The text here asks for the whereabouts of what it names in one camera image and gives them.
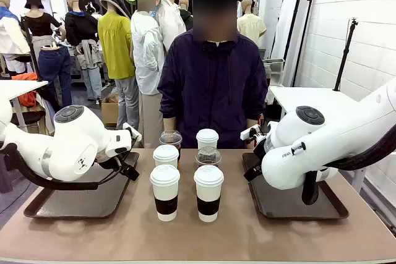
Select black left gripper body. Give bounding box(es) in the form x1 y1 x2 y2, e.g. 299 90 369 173
96 150 125 169

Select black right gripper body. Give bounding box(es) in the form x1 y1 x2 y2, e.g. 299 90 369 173
251 135 268 166

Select tall white sleeved paper cup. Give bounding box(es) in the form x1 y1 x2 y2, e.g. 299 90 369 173
193 164 225 223
149 164 181 223

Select short white lidded paper cup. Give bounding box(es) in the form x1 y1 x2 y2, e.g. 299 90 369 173
196 128 220 150
152 144 179 171

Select clear dome-lid iced coffee cup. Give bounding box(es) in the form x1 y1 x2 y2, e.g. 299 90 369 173
158 129 183 161
195 146 222 168

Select dark brown plastic tray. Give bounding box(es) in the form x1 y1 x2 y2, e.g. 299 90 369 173
242 151 350 220
24 151 140 219

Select person's right hand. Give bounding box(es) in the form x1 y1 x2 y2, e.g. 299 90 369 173
163 117 178 132

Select brown cardboard box on floor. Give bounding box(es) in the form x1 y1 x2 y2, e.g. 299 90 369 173
101 96 120 127

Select person in navy jacket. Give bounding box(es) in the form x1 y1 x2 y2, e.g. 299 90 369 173
157 0 269 150

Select orange garment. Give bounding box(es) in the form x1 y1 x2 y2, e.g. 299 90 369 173
12 73 40 108

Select mannequin legs in blue jeans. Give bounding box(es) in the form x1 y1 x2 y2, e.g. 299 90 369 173
38 44 73 108

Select mannequin with green checked hat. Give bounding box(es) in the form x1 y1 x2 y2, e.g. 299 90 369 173
124 0 166 149

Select mannequin in yellow shirt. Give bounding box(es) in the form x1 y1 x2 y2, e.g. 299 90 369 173
97 0 140 129

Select white table with orange clothes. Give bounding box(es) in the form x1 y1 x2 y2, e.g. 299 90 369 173
0 79 50 134

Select mannequin in cream shirt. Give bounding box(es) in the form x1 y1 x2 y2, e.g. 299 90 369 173
236 0 267 49

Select mannequin in black hoodie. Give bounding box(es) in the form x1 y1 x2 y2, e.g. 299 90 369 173
64 0 103 101

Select black slanted stand pole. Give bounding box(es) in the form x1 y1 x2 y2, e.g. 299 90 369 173
20 14 43 82

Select mannequin with black bucket hat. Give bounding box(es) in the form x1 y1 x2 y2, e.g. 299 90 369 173
20 0 67 61

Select tall mannequin in white shirt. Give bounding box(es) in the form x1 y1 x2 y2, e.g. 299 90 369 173
156 0 187 52

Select mannequin in dark green top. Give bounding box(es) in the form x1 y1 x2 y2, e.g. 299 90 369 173
178 0 194 32

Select mannequin in white blue jacket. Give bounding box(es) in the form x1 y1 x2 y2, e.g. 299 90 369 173
0 0 31 74

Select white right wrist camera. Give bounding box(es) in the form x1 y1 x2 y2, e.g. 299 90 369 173
239 124 260 142

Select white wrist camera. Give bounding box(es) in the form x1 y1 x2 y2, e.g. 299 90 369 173
239 124 260 142
123 122 143 143

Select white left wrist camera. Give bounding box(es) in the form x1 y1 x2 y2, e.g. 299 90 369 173
123 122 143 143

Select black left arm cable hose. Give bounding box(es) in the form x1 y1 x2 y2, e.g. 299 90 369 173
0 142 137 191

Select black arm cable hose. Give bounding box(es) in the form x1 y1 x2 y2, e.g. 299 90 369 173
0 142 137 191
301 124 396 206

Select grey wire shelf cart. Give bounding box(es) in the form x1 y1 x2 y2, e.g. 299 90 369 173
262 57 285 87

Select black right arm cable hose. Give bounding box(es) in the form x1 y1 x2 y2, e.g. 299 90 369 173
301 124 396 206

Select black camera tripod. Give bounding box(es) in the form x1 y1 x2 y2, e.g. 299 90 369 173
332 18 359 92

